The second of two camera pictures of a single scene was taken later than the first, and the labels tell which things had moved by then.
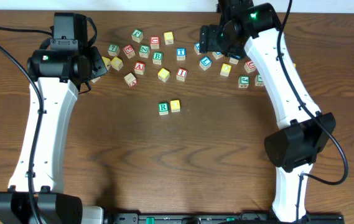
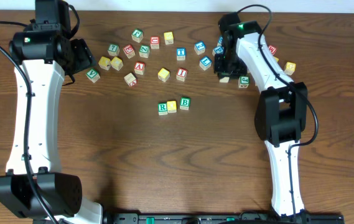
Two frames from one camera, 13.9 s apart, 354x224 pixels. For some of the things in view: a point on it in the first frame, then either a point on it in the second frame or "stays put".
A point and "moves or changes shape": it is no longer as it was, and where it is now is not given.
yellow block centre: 163,74 stays put
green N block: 144,51 stays put
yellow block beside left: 117,63 stays put
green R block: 163,108 stays put
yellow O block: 226,70 moves or changes shape
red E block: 129,51 stays put
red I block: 181,74 stays put
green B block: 157,58 to 185,103
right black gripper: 211,41 to 219,71
